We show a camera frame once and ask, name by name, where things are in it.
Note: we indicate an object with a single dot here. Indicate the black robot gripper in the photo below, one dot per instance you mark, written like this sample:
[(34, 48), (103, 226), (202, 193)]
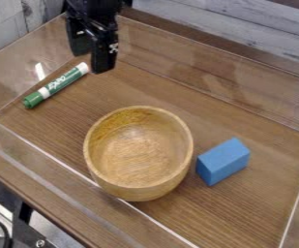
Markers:
[(98, 12)]

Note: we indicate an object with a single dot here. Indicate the green Expo marker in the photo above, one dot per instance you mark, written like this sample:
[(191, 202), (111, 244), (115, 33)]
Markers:
[(52, 87)]

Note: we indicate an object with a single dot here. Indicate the brown wooden bowl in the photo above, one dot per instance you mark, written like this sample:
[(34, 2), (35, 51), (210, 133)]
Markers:
[(138, 152)]

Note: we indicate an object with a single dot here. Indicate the blue foam block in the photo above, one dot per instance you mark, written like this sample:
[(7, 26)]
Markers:
[(222, 161)]

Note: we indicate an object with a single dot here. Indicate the black table leg bracket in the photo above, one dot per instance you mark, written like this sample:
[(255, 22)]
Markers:
[(26, 236)]

